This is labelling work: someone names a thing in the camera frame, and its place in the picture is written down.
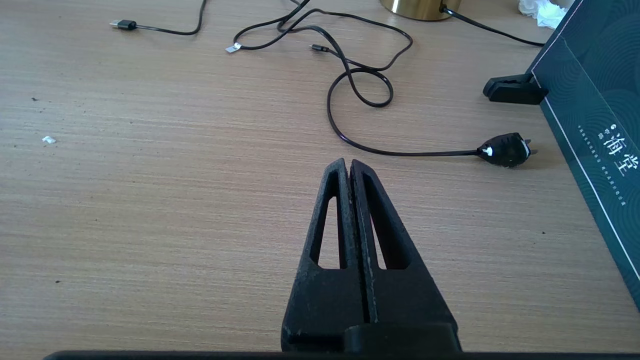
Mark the tiny white paper scrap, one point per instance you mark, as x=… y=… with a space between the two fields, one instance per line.
x=48 y=140

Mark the brass desk lamp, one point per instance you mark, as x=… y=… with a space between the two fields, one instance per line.
x=420 y=10

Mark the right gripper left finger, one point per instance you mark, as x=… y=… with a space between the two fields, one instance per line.
x=320 y=300

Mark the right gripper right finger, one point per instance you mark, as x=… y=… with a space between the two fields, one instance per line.
x=405 y=300

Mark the crumpled white tissue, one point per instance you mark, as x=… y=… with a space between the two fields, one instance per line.
x=542 y=12

